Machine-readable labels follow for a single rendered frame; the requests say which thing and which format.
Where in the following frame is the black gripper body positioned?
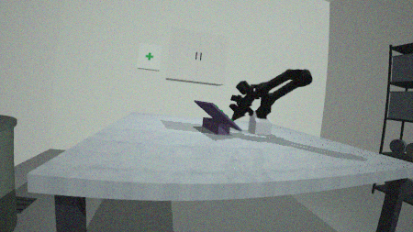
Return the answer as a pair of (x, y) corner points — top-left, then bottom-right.
(229, 96), (253, 116)

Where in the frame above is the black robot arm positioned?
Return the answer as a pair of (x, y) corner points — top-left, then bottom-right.
(230, 69), (312, 119)

